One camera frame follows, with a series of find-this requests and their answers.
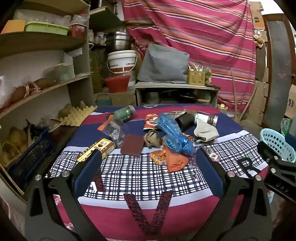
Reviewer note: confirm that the small potato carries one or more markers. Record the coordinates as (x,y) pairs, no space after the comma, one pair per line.
(82,105)

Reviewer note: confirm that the black foam block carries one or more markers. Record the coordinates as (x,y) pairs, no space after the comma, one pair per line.
(185,121)

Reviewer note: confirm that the green label jar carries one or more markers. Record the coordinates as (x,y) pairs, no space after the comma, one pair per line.
(123,113)

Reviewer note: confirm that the cardboard box with dark label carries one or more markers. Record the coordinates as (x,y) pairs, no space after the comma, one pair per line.
(291,102)

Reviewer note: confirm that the cooking oil bottle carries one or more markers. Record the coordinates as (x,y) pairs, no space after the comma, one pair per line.
(96,67)

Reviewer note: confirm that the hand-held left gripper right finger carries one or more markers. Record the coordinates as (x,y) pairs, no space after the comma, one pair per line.
(209,171)

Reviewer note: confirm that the dark blue plastic crate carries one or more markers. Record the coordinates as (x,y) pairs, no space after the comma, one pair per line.
(30,157)

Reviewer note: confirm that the yellow utensil holder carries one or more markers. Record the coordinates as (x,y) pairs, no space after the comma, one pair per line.
(196,77)

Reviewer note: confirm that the clear plastic bag orange strip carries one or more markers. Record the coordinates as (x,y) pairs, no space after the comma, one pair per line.
(113,133)

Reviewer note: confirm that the grey cushion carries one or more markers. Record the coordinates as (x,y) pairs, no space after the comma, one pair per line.
(163,63)

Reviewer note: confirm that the large potato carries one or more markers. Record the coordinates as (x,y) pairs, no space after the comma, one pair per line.
(64,110)

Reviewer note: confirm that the brown paper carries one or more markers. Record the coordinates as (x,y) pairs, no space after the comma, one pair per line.
(151,138)

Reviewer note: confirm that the small metal pot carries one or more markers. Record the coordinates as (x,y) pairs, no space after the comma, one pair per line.
(152,97)

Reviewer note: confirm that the white label jar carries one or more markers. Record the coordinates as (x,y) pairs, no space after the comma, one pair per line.
(205,118)

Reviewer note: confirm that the red snack packet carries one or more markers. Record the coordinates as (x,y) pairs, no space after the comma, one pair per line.
(150,121)

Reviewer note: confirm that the wooden shelf unit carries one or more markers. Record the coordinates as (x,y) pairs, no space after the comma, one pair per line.
(39,42)

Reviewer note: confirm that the thick wooden stick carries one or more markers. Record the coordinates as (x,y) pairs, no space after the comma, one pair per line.
(249,99)

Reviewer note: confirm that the yellow egg tray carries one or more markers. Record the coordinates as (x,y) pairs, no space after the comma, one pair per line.
(77,117)

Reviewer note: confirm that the purple clear blister pack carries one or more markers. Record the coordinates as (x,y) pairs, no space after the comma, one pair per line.
(214,156)

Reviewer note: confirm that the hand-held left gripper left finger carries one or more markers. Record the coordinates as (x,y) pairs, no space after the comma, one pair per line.
(89,169)

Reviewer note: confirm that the grey low cabinet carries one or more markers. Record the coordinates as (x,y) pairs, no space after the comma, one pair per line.
(175,86)

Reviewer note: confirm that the stainless steel pot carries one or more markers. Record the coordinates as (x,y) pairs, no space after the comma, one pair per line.
(118,41)

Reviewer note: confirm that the small red basket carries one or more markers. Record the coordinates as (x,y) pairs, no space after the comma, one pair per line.
(78,30)

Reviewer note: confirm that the orange snack wrapper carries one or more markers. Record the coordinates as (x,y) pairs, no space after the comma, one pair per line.
(158,157)

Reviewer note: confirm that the sweet potato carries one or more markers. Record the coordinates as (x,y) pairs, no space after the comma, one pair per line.
(45,83)
(16,93)

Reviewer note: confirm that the grey door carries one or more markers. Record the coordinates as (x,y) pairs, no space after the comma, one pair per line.
(279,69)

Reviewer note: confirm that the grey face mask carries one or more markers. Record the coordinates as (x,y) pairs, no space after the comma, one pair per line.
(205,132)

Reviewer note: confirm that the brown cardboard box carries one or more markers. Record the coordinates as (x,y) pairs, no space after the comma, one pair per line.
(120,99)

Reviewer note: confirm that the orange box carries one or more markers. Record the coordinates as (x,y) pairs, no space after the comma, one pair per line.
(13,26)

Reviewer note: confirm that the blue plastic bag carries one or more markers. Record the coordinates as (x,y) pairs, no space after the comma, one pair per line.
(172,133)

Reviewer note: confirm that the yellow printed box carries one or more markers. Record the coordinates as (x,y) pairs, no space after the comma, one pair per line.
(103,146)

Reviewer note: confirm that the clear plastic container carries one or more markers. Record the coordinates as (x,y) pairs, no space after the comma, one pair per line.
(64,71)

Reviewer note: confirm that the thin wooden stick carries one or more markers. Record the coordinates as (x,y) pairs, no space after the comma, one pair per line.
(234,92)

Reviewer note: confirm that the green plastic bag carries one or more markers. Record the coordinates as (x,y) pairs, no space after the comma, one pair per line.
(286,127)

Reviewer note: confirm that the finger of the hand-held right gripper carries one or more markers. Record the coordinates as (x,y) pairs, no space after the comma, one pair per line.
(268,151)

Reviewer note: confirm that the light blue plastic basket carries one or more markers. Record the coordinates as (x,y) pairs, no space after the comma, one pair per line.
(275,139)

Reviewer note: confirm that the brown scouring pad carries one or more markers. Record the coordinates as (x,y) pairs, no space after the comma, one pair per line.
(132,144)

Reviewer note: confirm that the red woven basket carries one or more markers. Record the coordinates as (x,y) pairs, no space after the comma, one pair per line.
(116,83)

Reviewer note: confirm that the yellow fruits in net bag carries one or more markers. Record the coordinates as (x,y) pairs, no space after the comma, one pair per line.
(13,141)

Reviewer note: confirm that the green plastic tray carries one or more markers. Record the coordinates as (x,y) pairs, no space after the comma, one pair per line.
(46,27)

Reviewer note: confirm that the red striped hanging cloth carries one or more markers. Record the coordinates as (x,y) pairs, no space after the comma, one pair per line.
(196,34)

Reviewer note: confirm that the white bucket red label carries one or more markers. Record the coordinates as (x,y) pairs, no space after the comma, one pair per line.
(121,61)

